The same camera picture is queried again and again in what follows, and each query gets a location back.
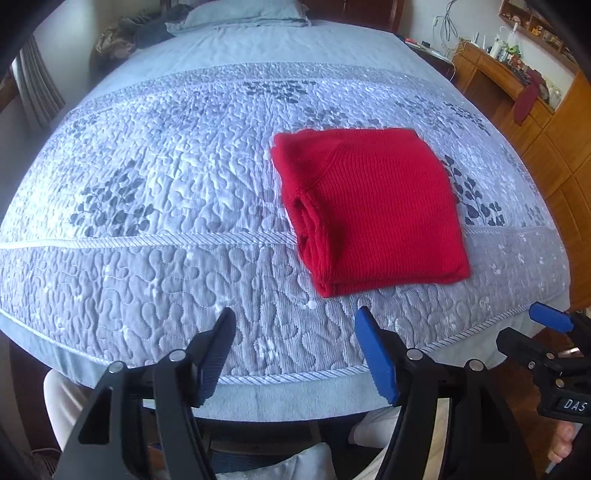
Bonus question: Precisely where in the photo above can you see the dark red hanging cloth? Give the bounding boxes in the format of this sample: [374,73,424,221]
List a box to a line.
[513,69,546,126]

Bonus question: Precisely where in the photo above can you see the white cables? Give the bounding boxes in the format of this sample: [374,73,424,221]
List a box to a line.
[431,0,462,51]

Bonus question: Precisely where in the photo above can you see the quilted blue-grey bedspread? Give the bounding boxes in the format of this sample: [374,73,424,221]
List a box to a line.
[0,16,573,423]

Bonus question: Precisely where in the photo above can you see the grey curtain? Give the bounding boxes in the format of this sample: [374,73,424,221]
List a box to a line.
[16,34,65,130]

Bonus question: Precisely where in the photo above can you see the pale grey cloth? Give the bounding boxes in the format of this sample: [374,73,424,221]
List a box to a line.
[217,442,338,480]

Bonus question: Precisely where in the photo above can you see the red knit sweater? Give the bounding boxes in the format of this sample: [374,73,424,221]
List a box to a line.
[270,128,472,298]

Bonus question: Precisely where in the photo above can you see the wooden desk cabinet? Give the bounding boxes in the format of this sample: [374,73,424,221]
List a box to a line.
[450,41,591,315]

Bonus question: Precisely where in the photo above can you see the person's white trousers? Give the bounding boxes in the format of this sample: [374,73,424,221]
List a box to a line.
[44,369,455,462]

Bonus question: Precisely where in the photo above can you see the brown wooden headboard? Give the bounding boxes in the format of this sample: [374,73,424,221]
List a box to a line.
[305,0,407,33]

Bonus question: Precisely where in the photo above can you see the light blue pillow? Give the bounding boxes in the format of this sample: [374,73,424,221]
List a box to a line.
[166,0,311,35]

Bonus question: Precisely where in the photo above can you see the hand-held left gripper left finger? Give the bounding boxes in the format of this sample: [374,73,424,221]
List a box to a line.
[53,306,238,480]

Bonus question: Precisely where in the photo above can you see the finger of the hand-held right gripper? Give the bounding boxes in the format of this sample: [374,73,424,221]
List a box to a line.
[529,302,591,335]
[496,327,578,386]

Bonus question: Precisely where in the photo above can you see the dark bedside table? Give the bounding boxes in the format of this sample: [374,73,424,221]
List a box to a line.
[399,34,455,79]

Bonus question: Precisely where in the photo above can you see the person's right hand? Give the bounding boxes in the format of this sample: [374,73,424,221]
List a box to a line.
[547,421,580,464]

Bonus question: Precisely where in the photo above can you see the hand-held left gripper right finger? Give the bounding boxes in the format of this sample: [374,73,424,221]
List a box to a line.
[355,306,539,480]

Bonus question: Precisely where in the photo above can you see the dark blue clothes pile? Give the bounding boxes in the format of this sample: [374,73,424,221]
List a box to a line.
[134,7,192,49]

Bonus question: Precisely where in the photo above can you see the wooden wall shelf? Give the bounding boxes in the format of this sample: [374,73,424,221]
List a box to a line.
[499,0,580,72]

